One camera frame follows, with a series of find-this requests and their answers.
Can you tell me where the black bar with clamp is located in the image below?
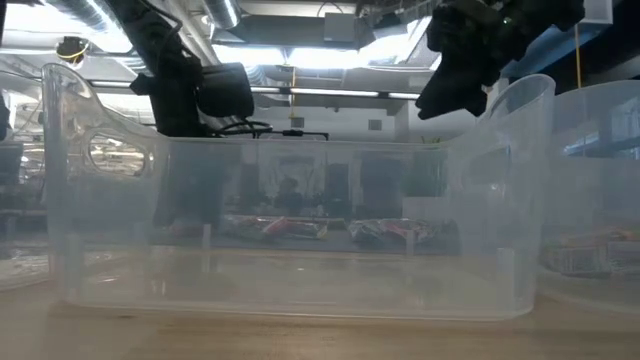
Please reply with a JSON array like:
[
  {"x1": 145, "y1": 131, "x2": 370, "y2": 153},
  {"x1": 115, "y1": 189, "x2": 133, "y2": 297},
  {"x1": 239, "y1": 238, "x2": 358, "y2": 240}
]
[{"x1": 256, "y1": 128, "x2": 330, "y2": 141}]

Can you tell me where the red blue granola bar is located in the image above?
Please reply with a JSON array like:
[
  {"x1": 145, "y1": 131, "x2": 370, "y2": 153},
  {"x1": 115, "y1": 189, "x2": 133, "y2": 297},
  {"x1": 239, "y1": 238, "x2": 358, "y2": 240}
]
[{"x1": 347, "y1": 218, "x2": 431, "y2": 247}]

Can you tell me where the person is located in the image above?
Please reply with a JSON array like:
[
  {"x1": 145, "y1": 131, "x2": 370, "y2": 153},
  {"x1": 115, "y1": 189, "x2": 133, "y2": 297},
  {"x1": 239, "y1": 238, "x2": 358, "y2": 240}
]
[{"x1": 273, "y1": 174, "x2": 307, "y2": 217}]

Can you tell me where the silver ventilation duct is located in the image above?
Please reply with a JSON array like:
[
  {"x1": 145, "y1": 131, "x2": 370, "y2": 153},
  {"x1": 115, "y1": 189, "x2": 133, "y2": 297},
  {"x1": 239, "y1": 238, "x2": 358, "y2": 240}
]
[{"x1": 202, "y1": 0, "x2": 242, "y2": 30}]

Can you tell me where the grey woven mat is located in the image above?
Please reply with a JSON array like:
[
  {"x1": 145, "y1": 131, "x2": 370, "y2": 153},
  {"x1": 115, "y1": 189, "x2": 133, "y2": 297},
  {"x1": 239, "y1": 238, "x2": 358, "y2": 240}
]
[{"x1": 149, "y1": 214, "x2": 461, "y2": 255}]

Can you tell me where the blue ceiling beam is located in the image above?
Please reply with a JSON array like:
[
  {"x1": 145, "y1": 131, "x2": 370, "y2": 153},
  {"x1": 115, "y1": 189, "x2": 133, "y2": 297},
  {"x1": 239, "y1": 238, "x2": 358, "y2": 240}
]
[{"x1": 499, "y1": 22, "x2": 640, "y2": 84}]

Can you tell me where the clear plastic bin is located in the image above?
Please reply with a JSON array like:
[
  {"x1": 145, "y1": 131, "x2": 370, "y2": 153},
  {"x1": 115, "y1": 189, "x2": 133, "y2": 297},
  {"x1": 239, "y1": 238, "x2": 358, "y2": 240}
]
[
  {"x1": 41, "y1": 62, "x2": 557, "y2": 321},
  {"x1": 537, "y1": 79, "x2": 640, "y2": 315},
  {"x1": 0, "y1": 69, "x2": 51, "y2": 294}
]

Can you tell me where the yellow hanging strap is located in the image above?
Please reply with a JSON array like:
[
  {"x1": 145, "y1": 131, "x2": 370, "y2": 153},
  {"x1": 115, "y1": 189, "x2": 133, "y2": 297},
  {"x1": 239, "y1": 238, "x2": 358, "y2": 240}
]
[{"x1": 574, "y1": 22, "x2": 584, "y2": 89}]

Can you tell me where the long ceiling light strip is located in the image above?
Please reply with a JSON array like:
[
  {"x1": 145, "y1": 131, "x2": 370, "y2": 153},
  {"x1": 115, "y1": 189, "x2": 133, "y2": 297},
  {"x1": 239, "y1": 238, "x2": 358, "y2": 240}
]
[{"x1": 89, "y1": 79, "x2": 422, "y2": 100}]

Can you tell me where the black cable loop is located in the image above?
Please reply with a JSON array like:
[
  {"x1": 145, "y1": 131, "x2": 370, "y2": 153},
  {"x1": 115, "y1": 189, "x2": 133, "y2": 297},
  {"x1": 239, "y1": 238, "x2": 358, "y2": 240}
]
[{"x1": 209, "y1": 118, "x2": 275, "y2": 139}]

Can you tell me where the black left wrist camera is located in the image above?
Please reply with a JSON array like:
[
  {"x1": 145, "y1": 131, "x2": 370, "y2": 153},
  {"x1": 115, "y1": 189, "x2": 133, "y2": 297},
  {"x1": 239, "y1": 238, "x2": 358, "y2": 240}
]
[{"x1": 198, "y1": 62, "x2": 256, "y2": 120}]

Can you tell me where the grey ceiling box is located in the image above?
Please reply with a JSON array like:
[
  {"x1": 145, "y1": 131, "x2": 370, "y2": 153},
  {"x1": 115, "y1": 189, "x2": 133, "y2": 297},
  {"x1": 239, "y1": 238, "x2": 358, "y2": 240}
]
[{"x1": 323, "y1": 12, "x2": 359, "y2": 44}]

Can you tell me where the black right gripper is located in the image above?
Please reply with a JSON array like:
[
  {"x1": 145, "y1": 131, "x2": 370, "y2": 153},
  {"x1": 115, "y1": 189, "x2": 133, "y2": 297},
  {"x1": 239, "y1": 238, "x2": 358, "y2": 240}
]
[{"x1": 414, "y1": 0, "x2": 549, "y2": 122}]

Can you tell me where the brown green granola bar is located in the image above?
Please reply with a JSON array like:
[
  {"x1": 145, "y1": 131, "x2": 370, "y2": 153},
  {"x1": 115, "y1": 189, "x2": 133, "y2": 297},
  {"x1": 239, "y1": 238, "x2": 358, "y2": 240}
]
[{"x1": 542, "y1": 227, "x2": 640, "y2": 277}]

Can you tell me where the red tan granola bar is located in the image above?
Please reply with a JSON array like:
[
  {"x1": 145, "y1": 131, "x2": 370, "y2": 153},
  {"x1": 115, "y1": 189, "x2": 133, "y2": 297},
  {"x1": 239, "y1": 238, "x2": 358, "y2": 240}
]
[{"x1": 259, "y1": 216, "x2": 330, "y2": 241}]

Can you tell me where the round ceiling device yellow cable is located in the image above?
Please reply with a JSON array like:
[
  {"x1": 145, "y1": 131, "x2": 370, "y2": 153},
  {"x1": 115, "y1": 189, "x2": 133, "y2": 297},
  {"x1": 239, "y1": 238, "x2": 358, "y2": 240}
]
[{"x1": 55, "y1": 35, "x2": 91, "y2": 66}]

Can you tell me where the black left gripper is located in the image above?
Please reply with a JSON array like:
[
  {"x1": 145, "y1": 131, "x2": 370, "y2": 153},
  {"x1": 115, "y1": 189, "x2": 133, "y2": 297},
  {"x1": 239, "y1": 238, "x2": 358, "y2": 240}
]
[{"x1": 130, "y1": 62, "x2": 227, "y2": 227}]

